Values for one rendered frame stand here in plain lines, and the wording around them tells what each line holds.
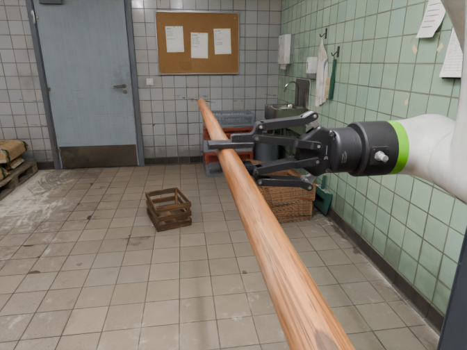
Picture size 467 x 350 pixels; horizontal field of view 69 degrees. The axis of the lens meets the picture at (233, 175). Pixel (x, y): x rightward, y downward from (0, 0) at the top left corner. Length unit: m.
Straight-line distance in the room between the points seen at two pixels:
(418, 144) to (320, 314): 0.45
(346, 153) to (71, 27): 4.34
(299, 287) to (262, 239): 0.06
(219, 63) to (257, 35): 0.60
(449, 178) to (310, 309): 0.40
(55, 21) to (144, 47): 1.02
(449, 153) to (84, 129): 4.48
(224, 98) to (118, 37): 1.47
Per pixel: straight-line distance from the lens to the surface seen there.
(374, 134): 0.58
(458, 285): 0.91
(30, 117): 4.97
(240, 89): 4.63
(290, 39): 4.16
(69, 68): 4.72
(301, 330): 0.19
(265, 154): 4.25
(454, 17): 0.78
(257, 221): 0.29
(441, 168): 0.57
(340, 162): 0.56
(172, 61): 4.53
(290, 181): 0.56
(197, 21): 4.56
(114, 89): 4.61
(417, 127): 0.62
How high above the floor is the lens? 1.34
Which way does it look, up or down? 18 degrees down
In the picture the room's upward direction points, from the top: straight up
